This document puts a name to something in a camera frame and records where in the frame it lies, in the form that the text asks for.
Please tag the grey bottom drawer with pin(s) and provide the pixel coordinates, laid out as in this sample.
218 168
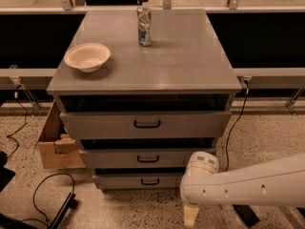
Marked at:
137 181

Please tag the grey drawer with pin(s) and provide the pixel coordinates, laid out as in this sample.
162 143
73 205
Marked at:
139 158
128 125
137 181

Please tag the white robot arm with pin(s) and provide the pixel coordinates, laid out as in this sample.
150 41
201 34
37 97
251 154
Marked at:
279 182

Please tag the grey middle drawer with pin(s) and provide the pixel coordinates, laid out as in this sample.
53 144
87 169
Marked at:
139 158

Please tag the grey top drawer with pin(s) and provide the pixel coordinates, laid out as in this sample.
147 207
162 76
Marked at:
128 125

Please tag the grey drawer cabinet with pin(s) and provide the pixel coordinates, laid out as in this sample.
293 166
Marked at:
184 69

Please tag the black power adapter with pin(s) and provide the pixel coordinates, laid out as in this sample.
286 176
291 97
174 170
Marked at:
247 215

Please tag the black stand leg right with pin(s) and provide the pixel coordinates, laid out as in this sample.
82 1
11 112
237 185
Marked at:
301 211

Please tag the black stand leg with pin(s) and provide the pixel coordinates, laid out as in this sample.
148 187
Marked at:
301 211
10 223

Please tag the cardboard box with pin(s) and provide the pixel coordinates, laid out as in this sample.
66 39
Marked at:
57 150

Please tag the black stand leg left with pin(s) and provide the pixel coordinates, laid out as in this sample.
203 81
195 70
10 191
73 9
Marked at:
10 223

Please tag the white bowl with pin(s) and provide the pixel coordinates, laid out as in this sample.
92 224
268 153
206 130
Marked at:
87 57

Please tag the silver blue drink can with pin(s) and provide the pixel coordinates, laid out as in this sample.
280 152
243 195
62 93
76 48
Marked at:
144 25

